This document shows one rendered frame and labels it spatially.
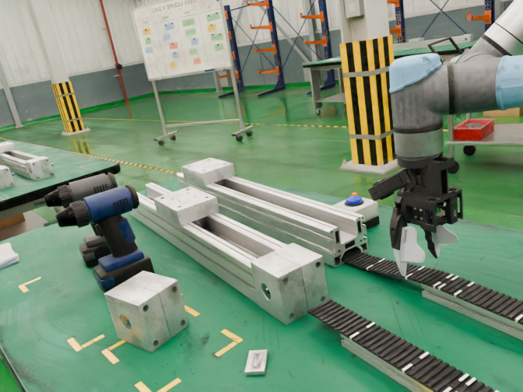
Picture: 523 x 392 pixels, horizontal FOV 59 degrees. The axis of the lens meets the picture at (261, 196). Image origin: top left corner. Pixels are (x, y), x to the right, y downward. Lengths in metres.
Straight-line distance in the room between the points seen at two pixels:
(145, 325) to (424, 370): 0.44
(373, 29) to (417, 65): 3.37
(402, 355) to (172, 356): 0.38
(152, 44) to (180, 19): 0.62
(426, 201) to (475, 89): 0.18
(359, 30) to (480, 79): 3.55
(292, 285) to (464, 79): 0.42
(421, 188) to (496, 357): 0.27
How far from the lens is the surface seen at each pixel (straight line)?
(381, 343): 0.72
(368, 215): 1.15
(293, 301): 0.83
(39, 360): 0.97
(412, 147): 0.76
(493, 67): 0.76
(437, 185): 0.77
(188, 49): 6.71
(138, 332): 0.86
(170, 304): 0.86
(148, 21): 7.11
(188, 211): 1.14
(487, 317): 0.83
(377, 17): 4.14
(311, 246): 1.03
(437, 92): 0.74
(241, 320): 0.88
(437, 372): 0.68
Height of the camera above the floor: 1.25
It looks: 18 degrees down
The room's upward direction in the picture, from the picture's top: 10 degrees counter-clockwise
